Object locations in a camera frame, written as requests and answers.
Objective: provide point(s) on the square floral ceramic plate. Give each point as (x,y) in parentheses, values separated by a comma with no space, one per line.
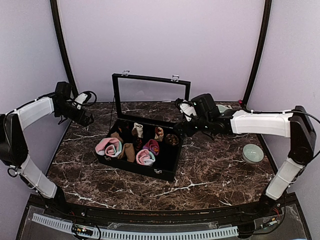
(229,107)

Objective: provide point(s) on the celadon bowl on plate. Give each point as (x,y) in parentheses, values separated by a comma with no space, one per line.
(221,108)

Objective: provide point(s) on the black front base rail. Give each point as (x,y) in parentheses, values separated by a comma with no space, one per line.
(103,216)

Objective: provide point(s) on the brown argyle sock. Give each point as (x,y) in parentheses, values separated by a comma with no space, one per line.
(171,139)

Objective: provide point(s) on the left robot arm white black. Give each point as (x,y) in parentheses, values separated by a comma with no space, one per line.
(22,128)

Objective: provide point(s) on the black frame post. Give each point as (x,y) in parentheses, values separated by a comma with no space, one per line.
(62,46)
(259,51)

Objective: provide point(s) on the rolled white brown sock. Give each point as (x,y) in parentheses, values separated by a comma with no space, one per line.
(137,130)

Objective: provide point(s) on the celadon bowl on table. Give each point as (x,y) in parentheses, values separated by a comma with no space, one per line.
(252,154)

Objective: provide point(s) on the pink mint patterned sock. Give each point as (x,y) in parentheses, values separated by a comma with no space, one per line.
(145,157)

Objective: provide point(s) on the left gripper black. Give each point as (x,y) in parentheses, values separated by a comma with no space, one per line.
(84,123)

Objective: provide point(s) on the rolled brown orange sock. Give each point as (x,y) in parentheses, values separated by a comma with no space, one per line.
(117,135)

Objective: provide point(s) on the rolled cream brown sock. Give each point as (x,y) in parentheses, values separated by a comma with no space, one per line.
(159,134)

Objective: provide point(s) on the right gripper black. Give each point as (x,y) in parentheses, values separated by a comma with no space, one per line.
(190,132)

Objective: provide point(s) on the white slotted cable duct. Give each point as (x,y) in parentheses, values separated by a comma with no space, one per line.
(133,232)

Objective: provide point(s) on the left black frame post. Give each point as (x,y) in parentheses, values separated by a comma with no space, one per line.
(62,46)

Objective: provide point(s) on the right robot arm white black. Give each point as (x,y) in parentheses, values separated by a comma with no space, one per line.
(294,124)

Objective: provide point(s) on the right black frame post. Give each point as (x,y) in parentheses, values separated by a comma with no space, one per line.
(259,51)

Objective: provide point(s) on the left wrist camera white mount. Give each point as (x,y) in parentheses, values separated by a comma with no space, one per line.
(81,99)

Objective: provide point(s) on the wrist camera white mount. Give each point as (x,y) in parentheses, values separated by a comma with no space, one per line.
(185,108)
(81,99)

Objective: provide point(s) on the rolled tan sock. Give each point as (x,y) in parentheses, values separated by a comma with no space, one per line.
(128,151)

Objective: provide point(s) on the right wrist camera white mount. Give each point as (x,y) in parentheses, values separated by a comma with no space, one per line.
(185,108)

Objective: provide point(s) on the black glass-lid storage box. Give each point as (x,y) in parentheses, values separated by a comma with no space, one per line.
(149,101)

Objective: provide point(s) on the rolled pink white sock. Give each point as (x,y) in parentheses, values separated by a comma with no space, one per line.
(110,147)

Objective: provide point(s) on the rolled purple orange sock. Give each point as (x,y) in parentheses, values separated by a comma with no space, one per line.
(152,146)

